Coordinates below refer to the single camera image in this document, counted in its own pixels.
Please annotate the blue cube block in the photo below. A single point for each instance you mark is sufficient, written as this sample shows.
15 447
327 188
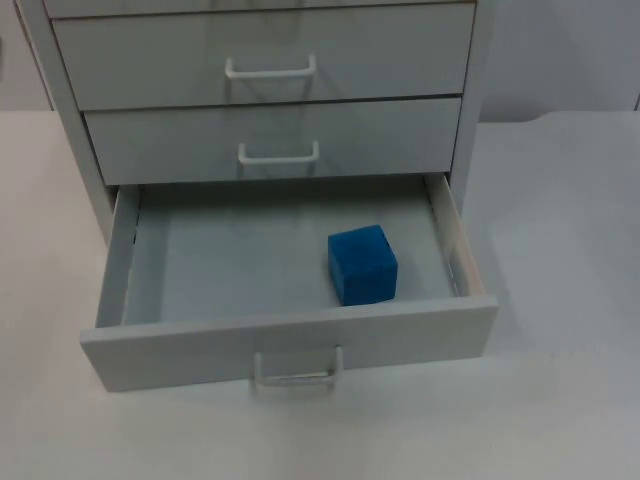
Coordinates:
362 267

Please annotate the grey drawer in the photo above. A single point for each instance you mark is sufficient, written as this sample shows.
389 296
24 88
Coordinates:
220 260

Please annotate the grey chest of drawers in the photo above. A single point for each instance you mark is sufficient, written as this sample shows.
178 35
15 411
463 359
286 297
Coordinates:
270 75

